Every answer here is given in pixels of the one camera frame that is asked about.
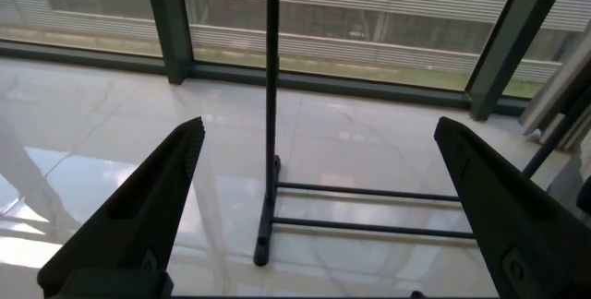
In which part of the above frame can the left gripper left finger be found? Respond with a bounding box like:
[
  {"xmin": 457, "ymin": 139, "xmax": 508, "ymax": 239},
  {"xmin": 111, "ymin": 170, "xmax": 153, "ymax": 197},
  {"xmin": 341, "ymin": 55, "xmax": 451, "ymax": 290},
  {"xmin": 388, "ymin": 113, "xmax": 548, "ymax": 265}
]
[{"xmin": 37, "ymin": 116, "xmax": 206, "ymax": 299}]

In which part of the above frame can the black clothes rack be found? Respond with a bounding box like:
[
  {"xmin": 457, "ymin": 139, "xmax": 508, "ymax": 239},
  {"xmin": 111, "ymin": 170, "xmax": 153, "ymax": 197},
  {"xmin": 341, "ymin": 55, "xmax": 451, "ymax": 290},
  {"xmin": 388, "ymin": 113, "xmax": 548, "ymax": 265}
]
[{"xmin": 252, "ymin": 0, "xmax": 591, "ymax": 267}]

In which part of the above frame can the window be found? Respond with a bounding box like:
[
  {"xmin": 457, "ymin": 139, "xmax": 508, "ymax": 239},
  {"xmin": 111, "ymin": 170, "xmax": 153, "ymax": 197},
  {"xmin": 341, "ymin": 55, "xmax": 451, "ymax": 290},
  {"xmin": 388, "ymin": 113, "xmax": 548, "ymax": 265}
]
[{"xmin": 0, "ymin": 0, "xmax": 591, "ymax": 123}]

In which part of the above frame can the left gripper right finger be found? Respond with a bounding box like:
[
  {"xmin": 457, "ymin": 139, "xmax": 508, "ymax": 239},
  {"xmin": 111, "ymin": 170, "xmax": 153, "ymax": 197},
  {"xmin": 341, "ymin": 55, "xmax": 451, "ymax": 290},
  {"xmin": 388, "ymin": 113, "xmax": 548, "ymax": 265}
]
[{"xmin": 433, "ymin": 115, "xmax": 591, "ymax": 299}]

